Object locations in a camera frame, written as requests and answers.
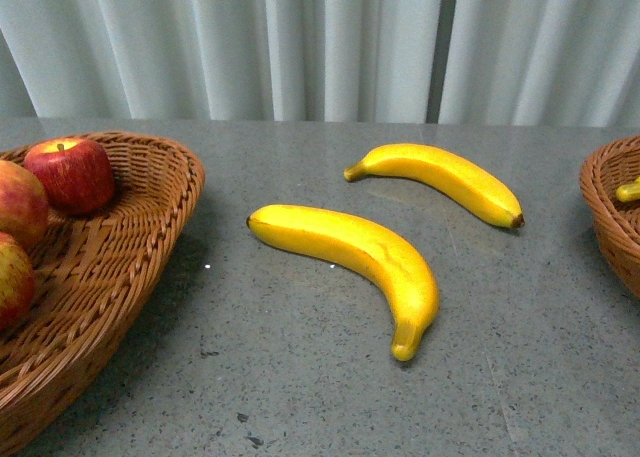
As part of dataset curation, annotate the large curved yellow banana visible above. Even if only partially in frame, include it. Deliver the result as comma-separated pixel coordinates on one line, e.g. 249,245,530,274
246,204,439,362

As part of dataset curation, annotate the brown wicker basket left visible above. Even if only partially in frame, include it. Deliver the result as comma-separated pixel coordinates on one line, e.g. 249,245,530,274
1,131,205,456

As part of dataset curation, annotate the small yellow banana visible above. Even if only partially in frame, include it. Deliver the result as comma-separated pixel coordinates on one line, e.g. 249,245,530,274
343,143,525,229

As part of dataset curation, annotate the yellow banana in basket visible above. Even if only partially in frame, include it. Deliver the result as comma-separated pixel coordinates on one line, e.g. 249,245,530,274
615,177,640,203

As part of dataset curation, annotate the white pleated curtain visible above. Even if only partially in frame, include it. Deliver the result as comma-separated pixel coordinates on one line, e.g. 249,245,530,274
1,0,639,127

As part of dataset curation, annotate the brown wicker basket right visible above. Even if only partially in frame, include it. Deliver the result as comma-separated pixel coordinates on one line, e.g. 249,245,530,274
579,136,639,296

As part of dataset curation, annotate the red yellow apple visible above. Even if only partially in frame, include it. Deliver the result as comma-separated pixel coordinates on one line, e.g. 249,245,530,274
24,137,116,215
0,232,35,331
1,160,49,250

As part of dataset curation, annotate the brown wicker basket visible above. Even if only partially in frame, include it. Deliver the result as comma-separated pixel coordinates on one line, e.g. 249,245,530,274
1,131,205,456
579,136,639,296

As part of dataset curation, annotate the red yellow apple front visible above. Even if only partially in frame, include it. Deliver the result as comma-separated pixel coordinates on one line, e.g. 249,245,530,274
0,232,35,331

